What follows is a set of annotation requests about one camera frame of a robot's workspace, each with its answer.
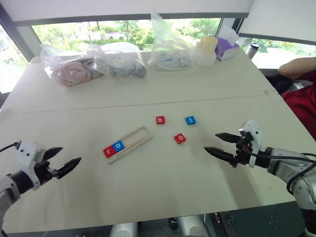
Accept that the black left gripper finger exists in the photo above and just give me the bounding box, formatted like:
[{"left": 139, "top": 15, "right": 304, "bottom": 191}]
[
  {"left": 45, "top": 147, "right": 63, "bottom": 161},
  {"left": 57, "top": 157, "right": 82, "bottom": 179}
]

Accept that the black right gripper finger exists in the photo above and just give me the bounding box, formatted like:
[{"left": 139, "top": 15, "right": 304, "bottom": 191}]
[
  {"left": 215, "top": 132, "right": 240, "bottom": 144},
  {"left": 203, "top": 147, "right": 235, "bottom": 165}
]

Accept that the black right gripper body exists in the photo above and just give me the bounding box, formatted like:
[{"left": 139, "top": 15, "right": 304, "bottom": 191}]
[{"left": 230, "top": 135, "right": 255, "bottom": 168}]

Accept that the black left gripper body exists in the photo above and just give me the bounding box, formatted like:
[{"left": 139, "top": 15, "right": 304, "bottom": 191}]
[{"left": 34, "top": 153, "right": 61, "bottom": 185}]

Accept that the red tile letter r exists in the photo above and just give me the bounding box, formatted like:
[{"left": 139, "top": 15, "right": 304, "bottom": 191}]
[{"left": 103, "top": 145, "right": 117, "bottom": 159}]

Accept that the red tile letter o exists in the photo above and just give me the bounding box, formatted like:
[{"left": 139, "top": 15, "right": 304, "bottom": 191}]
[{"left": 173, "top": 133, "right": 187, "bottom": 146}]

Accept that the blue tile letter o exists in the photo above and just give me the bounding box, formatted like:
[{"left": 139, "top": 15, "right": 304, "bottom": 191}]
[{"left": 112, "top": 140, "right": 126, "bottom": 153}]

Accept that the wooden letter tile rack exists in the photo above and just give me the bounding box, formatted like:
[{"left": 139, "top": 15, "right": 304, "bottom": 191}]
[{"left": 103, "top": 126, "right": 154, "bottom": 164}]

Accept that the grey rounded shape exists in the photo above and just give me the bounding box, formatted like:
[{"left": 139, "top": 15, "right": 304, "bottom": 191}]
[
  {"left": 177, "top": 215, "right": 211, "bottom": 237},
  {"left": 109, "top": 221, "right": 139, "bottom": 237}
]

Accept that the person in red shirt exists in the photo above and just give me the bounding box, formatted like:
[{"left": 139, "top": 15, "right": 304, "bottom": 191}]
[{"left": 280, "top": 74, "right": 316, "bottom": 140}]

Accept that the plastic bag with pink cloth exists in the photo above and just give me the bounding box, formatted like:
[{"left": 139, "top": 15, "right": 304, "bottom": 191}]
[{"left": 40, "top": 43, "right": 107, "bottom": 87}]

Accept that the purple and white box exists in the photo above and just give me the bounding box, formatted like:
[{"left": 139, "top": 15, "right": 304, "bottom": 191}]
[{"left": 214, "top": 24, "right": 240, "bottom": 61}]

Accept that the dark lidded tumbler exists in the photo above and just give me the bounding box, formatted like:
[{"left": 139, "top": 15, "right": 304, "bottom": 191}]
[{"left": 247, "top": 42, "right": 262, "bottom": 60}]

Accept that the plastic container yellow lid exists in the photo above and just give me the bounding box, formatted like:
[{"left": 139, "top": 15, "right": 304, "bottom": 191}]
[{"left": 196, "top": 35, "right": 218, "bottom": 67}]

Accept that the tall clear plastic bag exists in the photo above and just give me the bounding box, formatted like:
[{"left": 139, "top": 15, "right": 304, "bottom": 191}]
[{"left": 147, "top": 12, "right": 199, "bottom": 72}]

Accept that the plastic bag with grey items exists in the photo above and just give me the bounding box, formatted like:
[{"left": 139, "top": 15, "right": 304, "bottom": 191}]
[{"left": 86, "top": 41, "right": 148, "bottom": 80}]

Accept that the white roller blind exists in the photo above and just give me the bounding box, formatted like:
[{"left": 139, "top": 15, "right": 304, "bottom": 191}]
[
  {"left": 0, "top": 0, "right": 255, "bottom": 27},
  {"left": 238, "top": 0, "right": 316, "bottom": 45}
]

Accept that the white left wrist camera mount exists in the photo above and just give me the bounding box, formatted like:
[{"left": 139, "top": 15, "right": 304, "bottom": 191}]
[{"left": 16, "top": 140, "right": 47, "bottom": 191}]

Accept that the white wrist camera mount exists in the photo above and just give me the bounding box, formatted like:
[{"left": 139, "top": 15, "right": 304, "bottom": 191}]
[
  {"left": 237, "top": 119, "right": 267, "bottom": 169},
  {"left": 16, "top": 140, "right": 47, "bottom": 191}
]

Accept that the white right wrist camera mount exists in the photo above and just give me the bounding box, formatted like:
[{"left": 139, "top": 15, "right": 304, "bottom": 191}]
[{"left": 237, "top": 119, "right": 267, "bottom": 169}]

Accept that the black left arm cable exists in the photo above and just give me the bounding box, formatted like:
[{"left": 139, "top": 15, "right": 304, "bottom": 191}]
[{"left": 0, "top": 141, "right": 21, "bottom": 153}]

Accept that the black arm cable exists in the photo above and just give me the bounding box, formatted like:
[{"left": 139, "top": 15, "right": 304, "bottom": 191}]
[
  {"left": 0, "top": 141, "right": 21, "bottom": 153},
  {"left": 251, "top": 152, "right": 316, "bottom": 195}
]

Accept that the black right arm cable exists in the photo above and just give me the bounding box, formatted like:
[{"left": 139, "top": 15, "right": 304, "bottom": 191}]
[{"left": 251, "top": 152, "right": 316, "bottom": 195}]

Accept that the black table frame bar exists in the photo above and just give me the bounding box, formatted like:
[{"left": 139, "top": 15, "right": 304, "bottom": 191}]
[{"left": 214, "top": 211, "right": 237, "bottom": 237}]

